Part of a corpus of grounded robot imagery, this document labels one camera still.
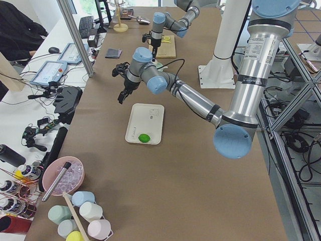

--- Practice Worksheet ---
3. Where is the wooden mug tree stand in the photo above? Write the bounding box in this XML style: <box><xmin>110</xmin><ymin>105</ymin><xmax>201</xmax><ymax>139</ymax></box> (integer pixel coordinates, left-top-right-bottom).
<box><xmin>110</xmin><ymin>0</ymin><xmax>128</xmax><ymax>33</ymax></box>

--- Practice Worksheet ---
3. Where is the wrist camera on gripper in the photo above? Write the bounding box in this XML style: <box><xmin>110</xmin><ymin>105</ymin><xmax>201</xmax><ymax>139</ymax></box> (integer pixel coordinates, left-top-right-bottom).
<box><xmin>112</xmin><ymin>62</ymin><xmax>130</xmax><ymax>78</ymax></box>

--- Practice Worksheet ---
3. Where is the cream rabbit tray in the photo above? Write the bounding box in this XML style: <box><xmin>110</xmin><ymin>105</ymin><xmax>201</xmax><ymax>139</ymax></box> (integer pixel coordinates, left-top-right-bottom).
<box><xmin>125</xmin><ymin>103</ymin><xmax>165</xmax><ymax>145</ymax></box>

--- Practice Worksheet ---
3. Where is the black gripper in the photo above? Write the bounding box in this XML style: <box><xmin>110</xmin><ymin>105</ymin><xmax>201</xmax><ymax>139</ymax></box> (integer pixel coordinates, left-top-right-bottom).
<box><xmin>117</xmin><ymin>78</ymin><xmax>139</xmax><ymax>104</ymax></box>
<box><xmin>150</xmin><ymin>38</ymin><xmax>162</xmax><ymax>62</ymax></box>

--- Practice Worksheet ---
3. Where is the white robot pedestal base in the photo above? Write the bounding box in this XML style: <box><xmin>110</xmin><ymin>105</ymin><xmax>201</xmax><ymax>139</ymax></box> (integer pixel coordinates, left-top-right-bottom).
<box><xmin>199</xmin><ymin>0</ymin><xmax>251</xmax><ymax>89</ymax></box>

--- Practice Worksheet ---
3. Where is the metal scoop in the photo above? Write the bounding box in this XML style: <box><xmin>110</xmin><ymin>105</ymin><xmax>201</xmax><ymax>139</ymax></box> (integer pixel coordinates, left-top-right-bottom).
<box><xmin>129</xmin><ymin>15</ymin><xmax>150</xmax><ymax>25</ymax></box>

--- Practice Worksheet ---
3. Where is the computer mouse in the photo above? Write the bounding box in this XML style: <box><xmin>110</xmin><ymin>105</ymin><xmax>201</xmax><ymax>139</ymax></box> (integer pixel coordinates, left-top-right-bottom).
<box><xmin>48</xmin><ymin>47</ymin><xmax>60</xmax><ymax>54</ymax></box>

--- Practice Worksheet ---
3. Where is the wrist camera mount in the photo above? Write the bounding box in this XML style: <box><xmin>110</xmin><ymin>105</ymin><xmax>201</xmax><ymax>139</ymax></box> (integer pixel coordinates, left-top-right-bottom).
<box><xmin>142</xmin><ymin>33</ymin><xmax>151</xmax><ymax>43</ymax></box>

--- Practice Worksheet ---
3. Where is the teach pendant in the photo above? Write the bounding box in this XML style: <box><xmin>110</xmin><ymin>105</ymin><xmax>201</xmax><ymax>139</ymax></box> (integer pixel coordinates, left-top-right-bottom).
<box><xmin>30</xmin><ymin>61</ymin><xmax>68</xmax><ymax>86</ymax></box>
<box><xmin>58</xmin><ymin>43</ymin><xmax>82</xmax><ymax>65</ymax></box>

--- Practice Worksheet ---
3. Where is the grey folded cloth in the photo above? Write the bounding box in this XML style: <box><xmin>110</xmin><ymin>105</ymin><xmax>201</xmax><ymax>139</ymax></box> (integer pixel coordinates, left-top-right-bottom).
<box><xmin>105</xmin><ymin>48</ymin><xmax>118</xmax><ymax>59</ymax></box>

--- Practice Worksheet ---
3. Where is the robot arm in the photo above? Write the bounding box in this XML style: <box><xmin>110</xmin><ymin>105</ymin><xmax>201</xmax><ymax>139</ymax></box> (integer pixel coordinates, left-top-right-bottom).
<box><xmin>150</xmin><ymin>1</ymin><xmax>201</xmax><ymax>61</ymax></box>
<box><xmin>112</xmin><ymin>1</ymin><xmax>299</xmax><ymax>159</ymax></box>

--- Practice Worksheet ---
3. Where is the mint green bowl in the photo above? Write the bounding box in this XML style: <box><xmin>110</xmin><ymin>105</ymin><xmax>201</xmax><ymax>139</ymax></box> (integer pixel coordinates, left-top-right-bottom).
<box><xmin>155</xmin><ymin>62</ymin><xmax>164</xmax><ymax>71</ymax></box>

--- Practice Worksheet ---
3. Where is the teach pendant far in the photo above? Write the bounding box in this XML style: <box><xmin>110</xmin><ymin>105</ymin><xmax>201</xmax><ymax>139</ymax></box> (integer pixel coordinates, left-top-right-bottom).
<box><xmin>58</xmin><ymin>43</ymin><xmax>82</xmax><ymax>65</ymax></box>

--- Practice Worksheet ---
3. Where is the pink bowl with ice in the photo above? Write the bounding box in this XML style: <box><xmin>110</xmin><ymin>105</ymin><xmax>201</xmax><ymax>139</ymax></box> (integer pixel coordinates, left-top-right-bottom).
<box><xmin>42</xmin><ymin>156</ymin><xmax>85</xmax><ymax>197</ymax></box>

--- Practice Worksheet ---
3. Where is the grey cup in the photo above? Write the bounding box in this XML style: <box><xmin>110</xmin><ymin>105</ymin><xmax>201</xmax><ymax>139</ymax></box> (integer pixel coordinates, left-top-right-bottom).
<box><xmin>57</xmin><ymin>219</ymin><xmax>78</xmax><ymax>239</ymax></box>

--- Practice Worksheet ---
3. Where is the green cup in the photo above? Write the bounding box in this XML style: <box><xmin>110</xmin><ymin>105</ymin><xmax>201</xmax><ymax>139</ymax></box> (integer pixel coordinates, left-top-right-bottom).
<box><xmin>48</xmin><ymin>205</ymin><xmax>72</xmax><ymax>225</ymax></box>

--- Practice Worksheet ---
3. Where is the black keyboard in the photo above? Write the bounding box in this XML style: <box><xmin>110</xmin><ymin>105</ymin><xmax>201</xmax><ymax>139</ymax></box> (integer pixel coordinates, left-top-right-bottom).
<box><xmin>78</xmin><ymin>16</ymin><xmax>94</xmax><ymax>39</ymax></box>

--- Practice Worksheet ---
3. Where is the bamboo cutting board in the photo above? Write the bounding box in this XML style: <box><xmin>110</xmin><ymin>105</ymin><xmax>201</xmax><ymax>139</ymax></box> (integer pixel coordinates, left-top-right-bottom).
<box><xmin>156</xmin><ymin>35</ymin><xmax>177</xmax><ymax>59</ymax></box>

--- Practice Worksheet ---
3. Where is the green lime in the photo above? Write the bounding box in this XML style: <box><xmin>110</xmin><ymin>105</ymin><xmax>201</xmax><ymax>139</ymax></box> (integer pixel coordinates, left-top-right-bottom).
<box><xmin>138</xmin><ymin>134</ymin><xmax>150</xmax><ymax>143</ymax></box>

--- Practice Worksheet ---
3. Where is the yellow cup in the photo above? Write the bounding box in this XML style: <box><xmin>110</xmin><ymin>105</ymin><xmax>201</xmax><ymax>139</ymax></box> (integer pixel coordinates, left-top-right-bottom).
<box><xmin>66</xmin><ymin>231</ymin><xmax>84</xmax><ymax>241</ymax></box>

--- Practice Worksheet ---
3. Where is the pink cup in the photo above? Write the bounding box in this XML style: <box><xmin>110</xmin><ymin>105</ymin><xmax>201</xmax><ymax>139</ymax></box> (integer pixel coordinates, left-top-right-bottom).
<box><xmin>87</xmin><ymin>219</ymin><xmax>112</xmax><ymax>240</ymax></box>

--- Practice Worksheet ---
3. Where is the aluminium frame post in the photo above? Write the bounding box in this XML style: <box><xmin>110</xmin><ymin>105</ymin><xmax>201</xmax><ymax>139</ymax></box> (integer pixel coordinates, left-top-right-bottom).
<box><xmin>57</xmin><ymin>0</ymin><xmax>94</xmax><ymax>77</ymax></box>

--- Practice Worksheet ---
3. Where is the blue cup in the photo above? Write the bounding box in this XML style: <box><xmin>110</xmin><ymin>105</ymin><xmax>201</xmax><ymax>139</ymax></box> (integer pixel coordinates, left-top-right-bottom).
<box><xmin>71</xmin><ymin>191</ymin><xmax>95</xmax><ymax>207</ymax></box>

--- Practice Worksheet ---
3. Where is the teach pendant near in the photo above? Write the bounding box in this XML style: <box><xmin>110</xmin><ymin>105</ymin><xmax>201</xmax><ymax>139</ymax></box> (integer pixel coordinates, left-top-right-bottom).
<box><xmin>30</xmin><ymin>61</ymin><xmax>68</xmax><ymax>86</ymax></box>

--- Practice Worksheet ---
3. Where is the metal muddler stick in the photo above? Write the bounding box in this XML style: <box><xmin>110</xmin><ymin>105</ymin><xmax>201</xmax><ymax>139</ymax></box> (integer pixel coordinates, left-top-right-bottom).
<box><xmin>42</xmin><ymin>162</ymin><xmax>72</xmax><ymax>202</ymax></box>

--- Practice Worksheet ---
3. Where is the white cup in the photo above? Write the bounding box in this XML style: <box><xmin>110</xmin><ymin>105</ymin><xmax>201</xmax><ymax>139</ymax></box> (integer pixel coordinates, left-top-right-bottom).
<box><xmin>79</xmin><ymin>202</ymin><xmax>103</xmax><ymax>222</ymax></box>

